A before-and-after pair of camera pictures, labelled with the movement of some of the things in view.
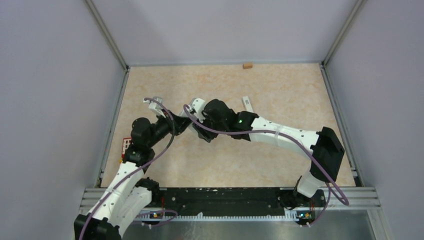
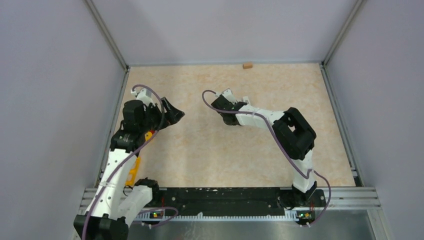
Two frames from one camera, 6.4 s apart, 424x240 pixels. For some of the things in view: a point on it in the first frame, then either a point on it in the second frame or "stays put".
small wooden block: (247, 65) stays put
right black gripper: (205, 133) to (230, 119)
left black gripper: (180, 124) to (173, 115)
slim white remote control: (247, 104) stays put
